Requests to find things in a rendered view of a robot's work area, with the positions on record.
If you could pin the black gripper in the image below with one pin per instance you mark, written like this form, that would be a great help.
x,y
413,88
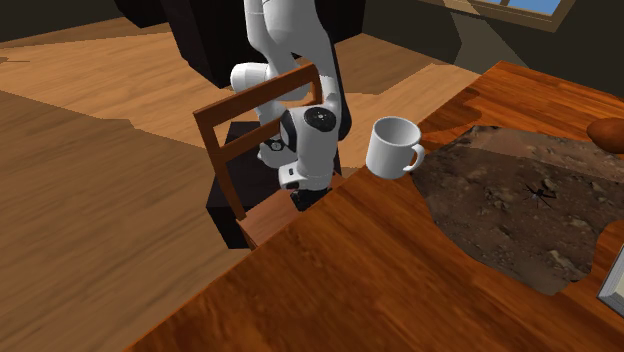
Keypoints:
x,y
308,199

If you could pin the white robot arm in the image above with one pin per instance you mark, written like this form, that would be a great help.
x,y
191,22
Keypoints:
x,y
312,151

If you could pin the black robot stand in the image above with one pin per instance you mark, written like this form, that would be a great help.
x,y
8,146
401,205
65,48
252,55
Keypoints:
x,y
244,170

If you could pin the white mug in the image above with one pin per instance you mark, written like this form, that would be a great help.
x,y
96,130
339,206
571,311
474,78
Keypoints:
x,y
390,151

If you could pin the brown wooden table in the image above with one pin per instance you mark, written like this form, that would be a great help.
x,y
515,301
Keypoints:
x,y
341,292

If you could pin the brown wooden chair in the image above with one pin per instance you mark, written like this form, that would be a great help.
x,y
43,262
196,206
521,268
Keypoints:
x,y
253,96

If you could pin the brown rocky print mat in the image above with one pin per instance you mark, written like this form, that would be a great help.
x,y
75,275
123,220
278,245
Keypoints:
x,y
487,219

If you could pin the wooden framed window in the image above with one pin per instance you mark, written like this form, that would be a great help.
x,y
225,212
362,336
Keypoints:
x,y
531,6

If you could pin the brown round object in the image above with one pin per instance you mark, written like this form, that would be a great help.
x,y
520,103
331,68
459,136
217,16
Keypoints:
x,y
609,134

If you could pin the grey framed picture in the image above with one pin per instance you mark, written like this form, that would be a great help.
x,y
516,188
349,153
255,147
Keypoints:
x,y
615,287

